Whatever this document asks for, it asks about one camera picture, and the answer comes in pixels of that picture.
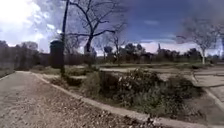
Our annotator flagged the slim bare tree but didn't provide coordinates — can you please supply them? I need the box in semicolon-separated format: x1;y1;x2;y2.
106;23;130;65

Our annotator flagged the large bare tree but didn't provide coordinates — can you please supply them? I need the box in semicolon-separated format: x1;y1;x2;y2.
66;0;130;66

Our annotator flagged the bed of low bushes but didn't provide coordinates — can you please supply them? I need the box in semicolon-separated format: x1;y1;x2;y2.
49;67;205;118

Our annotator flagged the pale stone kerb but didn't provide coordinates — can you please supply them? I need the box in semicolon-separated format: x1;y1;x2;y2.
30;71;224;128

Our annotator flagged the dark trimmed bush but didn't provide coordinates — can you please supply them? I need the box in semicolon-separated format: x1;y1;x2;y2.
49;39;65;70

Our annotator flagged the dark pole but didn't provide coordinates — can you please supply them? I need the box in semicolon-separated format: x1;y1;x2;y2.
59;0;71;76

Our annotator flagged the brown gravel dirt path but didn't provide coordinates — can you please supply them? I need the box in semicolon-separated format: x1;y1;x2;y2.
0;70;176;128

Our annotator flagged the pale-trunked tree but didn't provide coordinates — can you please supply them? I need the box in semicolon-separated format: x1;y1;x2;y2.
175;18;224;65

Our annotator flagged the distant row of trees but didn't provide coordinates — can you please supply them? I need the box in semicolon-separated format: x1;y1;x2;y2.
0;39;224;68

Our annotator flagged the grass patch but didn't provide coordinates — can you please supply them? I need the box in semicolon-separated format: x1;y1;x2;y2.
0;67;16;80

